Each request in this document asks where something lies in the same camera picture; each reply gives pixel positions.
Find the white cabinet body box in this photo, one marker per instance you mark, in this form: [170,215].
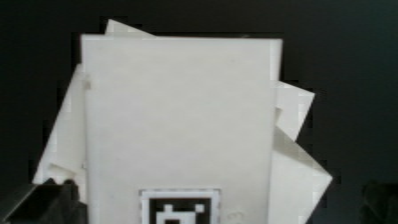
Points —
[300,177]

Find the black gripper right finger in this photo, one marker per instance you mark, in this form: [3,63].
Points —
[380,211]

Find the white cabinet top block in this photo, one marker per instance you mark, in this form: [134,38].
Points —
[181,118]

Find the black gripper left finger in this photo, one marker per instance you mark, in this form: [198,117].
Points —
[46,204]

